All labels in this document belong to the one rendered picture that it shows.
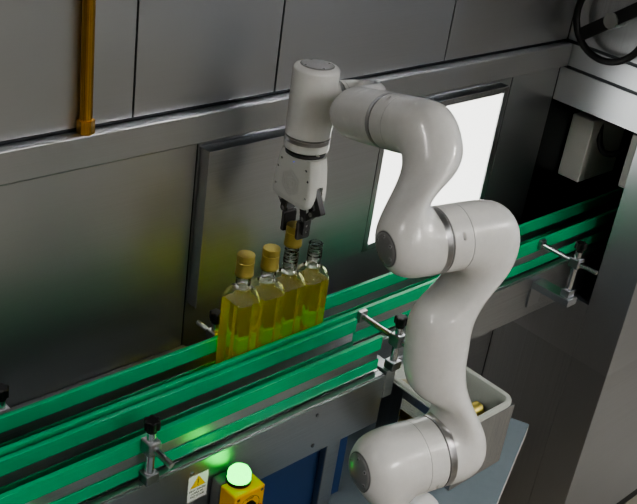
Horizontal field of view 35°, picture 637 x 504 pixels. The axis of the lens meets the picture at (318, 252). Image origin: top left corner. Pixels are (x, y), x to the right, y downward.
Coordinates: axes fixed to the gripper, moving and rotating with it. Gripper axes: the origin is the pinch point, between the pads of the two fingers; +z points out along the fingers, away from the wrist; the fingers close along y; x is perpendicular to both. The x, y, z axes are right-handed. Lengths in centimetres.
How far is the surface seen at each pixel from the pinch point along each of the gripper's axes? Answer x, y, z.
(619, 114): 102, 4, -7
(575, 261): 81, 15, 23
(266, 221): 3.3, -11.8, 5.8
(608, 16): 97, -4, -30
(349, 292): 22.1, -3.3, 23.7
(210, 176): -12.2, -11.6, -7.5
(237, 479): -26.2, 20.8, 34.9
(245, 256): -12.4, 0.9, 3.2
